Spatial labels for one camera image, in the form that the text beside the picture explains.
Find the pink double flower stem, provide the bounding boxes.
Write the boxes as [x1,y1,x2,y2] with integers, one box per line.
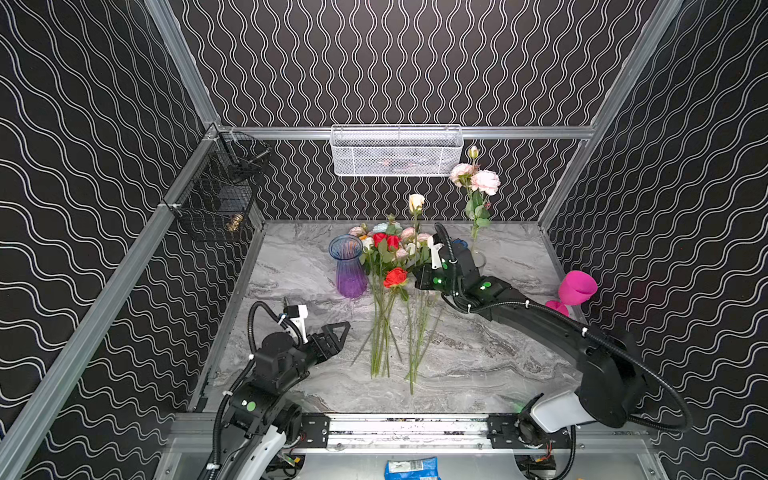
[405,291,440,395]

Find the cream rose flower stem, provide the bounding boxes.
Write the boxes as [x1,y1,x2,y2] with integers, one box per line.
[406,193,426,265]

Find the frosted clear glass vase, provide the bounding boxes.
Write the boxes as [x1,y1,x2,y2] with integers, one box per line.
[471,250,487,271]

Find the magenta plastic goblet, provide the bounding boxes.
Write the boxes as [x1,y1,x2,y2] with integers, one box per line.
[545,270,598,316]

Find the red rose lower stem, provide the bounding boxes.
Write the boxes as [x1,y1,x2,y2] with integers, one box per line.
[370,267,408,377]

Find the red roses bunch stem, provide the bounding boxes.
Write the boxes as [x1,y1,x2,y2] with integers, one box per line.
[348,215,403,378]

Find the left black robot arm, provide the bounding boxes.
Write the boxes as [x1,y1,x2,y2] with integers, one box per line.
[198,301,351,479]

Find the white wire mesh basket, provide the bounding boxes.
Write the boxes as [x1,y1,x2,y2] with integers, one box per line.
[329,124,464,177]

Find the black wire basket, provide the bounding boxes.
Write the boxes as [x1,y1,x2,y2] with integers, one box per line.
[172,131,273,244]

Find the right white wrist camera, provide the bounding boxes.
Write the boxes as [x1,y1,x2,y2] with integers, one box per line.
[427,235,444,270]

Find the pink peony flower stem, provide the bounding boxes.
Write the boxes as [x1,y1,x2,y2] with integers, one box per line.
[449,145,501,252]

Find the purple blue glass vase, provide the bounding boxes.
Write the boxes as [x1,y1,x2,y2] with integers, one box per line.
[329,234,368,299]

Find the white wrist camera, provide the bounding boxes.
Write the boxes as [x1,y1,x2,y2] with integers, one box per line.
[282,304,308,345]
[427,235,444,270]

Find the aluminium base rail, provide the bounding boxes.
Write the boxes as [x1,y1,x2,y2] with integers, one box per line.
[170,412,652,452]

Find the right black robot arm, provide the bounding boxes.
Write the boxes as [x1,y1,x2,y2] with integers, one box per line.
[415,224,693,448]

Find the blue snack packet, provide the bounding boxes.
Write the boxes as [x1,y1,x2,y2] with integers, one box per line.
[384,457,440,480]

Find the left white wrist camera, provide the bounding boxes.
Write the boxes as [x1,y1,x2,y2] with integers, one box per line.
[282,304,308,345]

